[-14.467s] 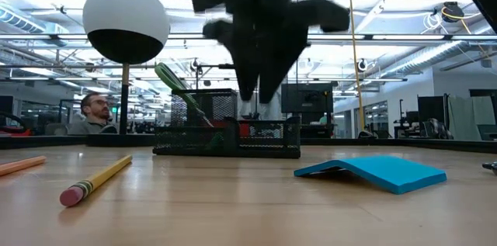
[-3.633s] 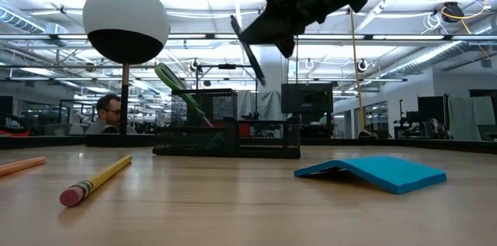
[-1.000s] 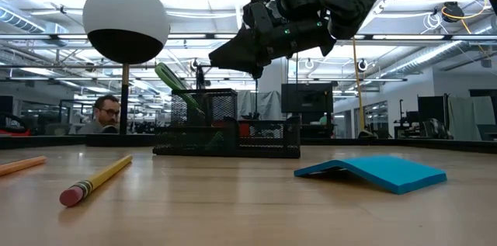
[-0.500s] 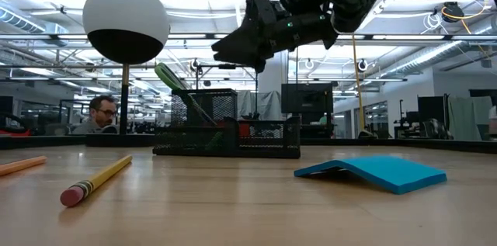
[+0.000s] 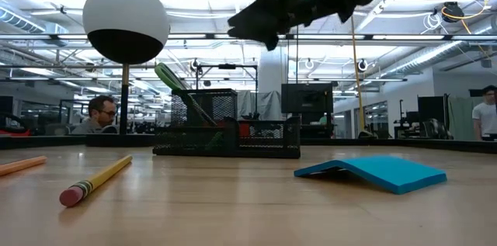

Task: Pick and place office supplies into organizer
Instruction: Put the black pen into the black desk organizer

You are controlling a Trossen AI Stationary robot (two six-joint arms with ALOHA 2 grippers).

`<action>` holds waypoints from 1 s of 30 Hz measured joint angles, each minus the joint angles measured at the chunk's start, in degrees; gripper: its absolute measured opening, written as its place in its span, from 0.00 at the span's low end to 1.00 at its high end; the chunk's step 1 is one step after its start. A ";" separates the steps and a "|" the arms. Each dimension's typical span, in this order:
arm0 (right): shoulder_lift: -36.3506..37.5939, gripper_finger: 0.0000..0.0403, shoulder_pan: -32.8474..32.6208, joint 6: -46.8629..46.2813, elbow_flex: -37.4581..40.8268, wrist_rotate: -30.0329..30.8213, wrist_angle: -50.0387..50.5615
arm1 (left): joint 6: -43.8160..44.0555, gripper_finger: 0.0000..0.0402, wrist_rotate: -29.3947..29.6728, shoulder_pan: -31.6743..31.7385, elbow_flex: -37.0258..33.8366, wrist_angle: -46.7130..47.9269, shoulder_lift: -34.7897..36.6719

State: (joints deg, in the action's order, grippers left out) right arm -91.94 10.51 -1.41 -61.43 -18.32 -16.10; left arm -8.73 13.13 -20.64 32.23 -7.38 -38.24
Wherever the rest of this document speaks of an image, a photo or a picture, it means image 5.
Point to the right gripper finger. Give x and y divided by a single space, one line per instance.
272 43
256 21

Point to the blue sticky note pad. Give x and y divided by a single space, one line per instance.
388 172

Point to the yellow pencil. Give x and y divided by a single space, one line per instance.
101 176

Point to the orange pencil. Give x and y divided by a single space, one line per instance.
19 165

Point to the black mesh desk organizer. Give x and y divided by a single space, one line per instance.
231 137

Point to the white globe table lamp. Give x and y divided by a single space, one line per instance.
124 9

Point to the person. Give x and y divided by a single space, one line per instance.
485 116
99 112

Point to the red cart with black pad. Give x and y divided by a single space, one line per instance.
15 132

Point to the black aluminium table frame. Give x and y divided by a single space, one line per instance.
427 146

